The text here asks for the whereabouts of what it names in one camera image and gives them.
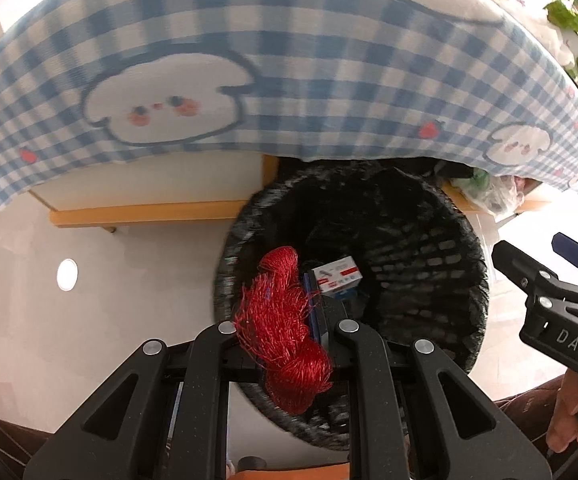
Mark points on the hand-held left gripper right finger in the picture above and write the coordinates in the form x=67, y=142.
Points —
x=315, y=305

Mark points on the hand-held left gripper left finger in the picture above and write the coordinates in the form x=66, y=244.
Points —
x=209, y=360

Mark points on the black mesh waste basket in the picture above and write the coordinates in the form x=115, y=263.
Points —
x=409, y=260

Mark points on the person's right hand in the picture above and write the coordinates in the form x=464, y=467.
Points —
x=566, y=415

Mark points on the small white printed box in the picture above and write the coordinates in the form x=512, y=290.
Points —
x=338, y=274

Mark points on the clear plastic bag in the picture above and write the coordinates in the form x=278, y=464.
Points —
x=496, y=195

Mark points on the blue checked animal tablecloth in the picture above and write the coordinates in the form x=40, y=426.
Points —
x=289, y=70

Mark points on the wooden table frame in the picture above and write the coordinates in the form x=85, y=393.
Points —
x=144, y=212

